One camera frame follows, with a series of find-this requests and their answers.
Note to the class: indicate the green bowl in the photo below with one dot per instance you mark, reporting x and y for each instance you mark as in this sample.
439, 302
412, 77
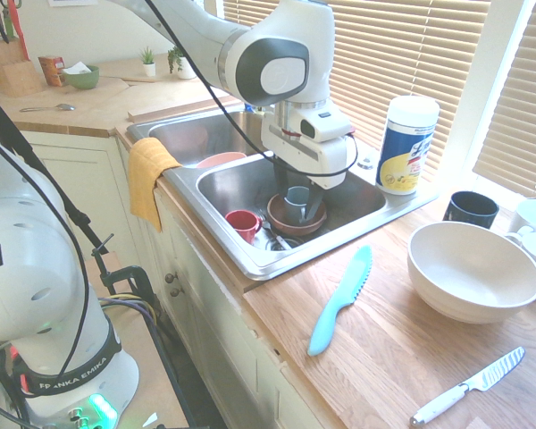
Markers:
82, 80

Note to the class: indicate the grey mug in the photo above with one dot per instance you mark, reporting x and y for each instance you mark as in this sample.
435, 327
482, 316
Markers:
295, 196

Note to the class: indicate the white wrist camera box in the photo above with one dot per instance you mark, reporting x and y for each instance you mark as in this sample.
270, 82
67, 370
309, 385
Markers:
324, 125

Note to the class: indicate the cream kitchen cabinet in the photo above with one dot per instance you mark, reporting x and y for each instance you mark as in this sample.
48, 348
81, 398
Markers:
196, 286

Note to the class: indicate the metal spoon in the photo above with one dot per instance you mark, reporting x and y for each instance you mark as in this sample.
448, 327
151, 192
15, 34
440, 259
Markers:
64, 106

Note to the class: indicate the chrome sink hole cap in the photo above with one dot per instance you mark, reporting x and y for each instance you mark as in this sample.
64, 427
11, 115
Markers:
365, 163

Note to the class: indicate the stainless steel double sink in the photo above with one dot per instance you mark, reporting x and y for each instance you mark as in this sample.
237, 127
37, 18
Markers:
232, 187

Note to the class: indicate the disinfecting wipes canister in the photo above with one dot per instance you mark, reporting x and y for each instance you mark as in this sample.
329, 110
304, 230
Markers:
406, 147

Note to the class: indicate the black mug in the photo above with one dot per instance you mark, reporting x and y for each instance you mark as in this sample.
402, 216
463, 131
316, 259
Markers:
464, 215

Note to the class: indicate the red knife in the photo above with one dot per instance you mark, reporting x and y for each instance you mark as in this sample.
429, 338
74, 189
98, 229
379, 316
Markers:
21, 31

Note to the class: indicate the red mug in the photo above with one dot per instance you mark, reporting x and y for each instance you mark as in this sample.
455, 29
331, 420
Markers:
243, 225

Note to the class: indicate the brown wooden bowl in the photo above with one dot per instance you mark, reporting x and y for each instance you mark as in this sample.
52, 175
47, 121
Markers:
295, 229

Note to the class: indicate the beige window blind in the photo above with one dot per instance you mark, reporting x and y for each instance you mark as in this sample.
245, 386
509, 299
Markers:
522, 134
384, 53

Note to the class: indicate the large cream bowl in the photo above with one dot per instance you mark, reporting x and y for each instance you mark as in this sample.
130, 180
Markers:
451, 295

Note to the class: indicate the trailing plant in white pot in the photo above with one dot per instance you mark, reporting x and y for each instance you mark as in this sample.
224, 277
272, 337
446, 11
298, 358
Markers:
185, 67

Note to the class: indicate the yellow dish cloth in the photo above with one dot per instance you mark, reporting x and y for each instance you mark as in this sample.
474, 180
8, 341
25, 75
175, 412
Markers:
145, 179

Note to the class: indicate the wooden knife block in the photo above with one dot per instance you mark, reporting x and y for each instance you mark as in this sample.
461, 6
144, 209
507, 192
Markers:
13, 71

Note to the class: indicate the black stand pole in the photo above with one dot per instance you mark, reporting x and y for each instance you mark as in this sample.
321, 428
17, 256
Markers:
36, 165

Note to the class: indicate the pink plastic bowl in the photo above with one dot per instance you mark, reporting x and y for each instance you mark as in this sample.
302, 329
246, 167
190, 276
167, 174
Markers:
223, 159

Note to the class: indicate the orange cardboard box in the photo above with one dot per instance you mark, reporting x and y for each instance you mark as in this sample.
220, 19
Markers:
50, 71

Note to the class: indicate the teal plastic knife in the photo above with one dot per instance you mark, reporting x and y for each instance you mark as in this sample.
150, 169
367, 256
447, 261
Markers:
335, 308

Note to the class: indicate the small plant in white pot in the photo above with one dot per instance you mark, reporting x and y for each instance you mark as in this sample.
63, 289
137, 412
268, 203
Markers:
149, 67

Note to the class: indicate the metal sink drain strainer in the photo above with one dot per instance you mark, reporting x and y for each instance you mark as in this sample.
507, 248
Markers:
277, 241

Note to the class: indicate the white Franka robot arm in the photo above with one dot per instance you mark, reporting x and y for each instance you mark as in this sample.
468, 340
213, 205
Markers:
259, 27

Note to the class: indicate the dark cabinet knob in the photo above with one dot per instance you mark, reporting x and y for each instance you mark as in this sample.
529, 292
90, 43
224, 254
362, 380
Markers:
177, 292
171, 278

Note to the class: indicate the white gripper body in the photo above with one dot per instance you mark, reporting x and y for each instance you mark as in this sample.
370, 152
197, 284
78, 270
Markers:
312, 158

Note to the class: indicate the green metal clamp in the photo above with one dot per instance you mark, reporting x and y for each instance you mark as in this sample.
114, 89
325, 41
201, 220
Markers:
136, 273

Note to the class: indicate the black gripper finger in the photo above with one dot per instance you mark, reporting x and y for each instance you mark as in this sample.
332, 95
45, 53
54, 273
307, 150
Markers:
282, 181
315, 201

